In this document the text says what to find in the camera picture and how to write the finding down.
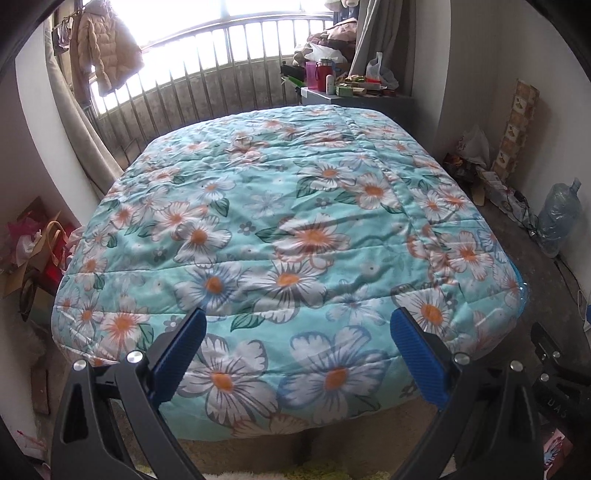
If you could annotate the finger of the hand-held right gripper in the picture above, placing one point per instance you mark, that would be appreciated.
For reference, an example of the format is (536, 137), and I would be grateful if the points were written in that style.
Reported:
(545, 348)

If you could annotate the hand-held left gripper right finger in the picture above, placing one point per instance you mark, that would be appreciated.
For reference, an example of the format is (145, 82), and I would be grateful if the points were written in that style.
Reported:
(418, 355)

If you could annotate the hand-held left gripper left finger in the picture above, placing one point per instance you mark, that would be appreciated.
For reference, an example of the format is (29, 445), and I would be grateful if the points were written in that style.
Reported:
(180, 355)

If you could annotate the blue plastic basket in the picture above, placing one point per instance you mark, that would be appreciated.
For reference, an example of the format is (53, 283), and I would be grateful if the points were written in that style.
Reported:
(521, 295)

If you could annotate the pink printed box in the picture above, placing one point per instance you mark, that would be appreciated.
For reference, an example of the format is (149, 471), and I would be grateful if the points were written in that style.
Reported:
(558, 454)

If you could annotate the large clear water jug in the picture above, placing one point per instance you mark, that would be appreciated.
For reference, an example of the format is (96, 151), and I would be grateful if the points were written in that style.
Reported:
(558, 217)

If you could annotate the cream shaggy rug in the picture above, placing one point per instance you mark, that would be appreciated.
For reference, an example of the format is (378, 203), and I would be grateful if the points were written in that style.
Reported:
(244, 476)

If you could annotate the green shaggy rug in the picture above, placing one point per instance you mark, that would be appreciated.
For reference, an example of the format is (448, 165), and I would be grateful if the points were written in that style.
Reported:
(341, 473)

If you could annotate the brown wooden block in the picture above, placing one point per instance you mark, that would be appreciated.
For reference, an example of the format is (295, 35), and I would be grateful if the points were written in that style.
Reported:
(40, 392)

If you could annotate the red box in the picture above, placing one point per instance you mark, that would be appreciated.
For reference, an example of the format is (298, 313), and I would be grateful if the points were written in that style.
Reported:
(51, 279)

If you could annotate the flat white cardboard box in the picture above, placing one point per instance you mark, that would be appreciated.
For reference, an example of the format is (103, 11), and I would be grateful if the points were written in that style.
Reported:
(496, 187)

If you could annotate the brown paper bag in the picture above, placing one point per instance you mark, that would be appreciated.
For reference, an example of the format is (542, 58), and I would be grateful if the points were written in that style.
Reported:
(46, 247)

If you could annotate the floral turquoise blanket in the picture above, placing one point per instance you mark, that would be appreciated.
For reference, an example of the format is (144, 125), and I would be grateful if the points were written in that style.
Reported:
(277, 207)

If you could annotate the pink tissue paper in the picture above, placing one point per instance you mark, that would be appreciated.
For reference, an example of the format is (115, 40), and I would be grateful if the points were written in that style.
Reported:
(23, 235)

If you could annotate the white plastic bag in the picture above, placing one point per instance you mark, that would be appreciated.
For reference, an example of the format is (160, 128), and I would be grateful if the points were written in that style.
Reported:
(475, 145)
(376, 69)

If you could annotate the long patterned box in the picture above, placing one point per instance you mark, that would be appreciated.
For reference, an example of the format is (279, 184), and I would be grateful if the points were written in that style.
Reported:
(515, 134)

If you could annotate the beige curtain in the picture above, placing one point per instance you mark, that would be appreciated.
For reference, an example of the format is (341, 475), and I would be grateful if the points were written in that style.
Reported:
(78, 134)

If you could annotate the grey cabinet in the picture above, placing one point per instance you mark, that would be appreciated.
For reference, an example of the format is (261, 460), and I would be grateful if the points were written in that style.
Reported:
(392, 108)

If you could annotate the cluster of small boxes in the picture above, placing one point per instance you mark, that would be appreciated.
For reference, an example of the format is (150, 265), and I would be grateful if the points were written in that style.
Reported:
(364, 87)

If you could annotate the metal window railing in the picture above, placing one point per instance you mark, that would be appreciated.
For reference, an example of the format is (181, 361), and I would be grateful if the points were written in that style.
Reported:
(207, 83)

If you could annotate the pink cup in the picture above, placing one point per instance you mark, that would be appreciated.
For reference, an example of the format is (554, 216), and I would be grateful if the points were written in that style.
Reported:
(311, 76)

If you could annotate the red bottle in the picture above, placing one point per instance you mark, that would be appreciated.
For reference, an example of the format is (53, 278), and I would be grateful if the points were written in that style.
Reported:
(325, 69)

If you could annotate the beige puffer jacket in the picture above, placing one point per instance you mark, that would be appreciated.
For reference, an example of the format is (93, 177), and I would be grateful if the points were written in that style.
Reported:
(106, 46)

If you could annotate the pile of clothes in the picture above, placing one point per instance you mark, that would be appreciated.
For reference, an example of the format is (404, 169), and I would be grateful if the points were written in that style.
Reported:
(332, 34)

